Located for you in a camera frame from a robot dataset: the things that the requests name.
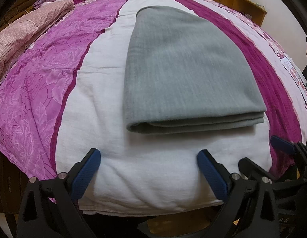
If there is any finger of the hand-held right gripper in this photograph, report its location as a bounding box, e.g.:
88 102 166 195
270 135 307 161
238 157 278 182

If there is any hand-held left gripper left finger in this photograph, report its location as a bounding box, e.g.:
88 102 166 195
16 148 102 238

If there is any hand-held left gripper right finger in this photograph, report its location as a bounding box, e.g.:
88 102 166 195
196 149 280 238

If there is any grey towel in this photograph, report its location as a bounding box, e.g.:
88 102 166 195
123 6 267 134

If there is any purple floral bedspread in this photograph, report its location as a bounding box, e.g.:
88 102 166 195
0 0 307 216

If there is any white paper sheet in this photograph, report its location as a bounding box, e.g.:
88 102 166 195
281 58 296 71

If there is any pink checked pillow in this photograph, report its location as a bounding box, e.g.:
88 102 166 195
0 0 74 87

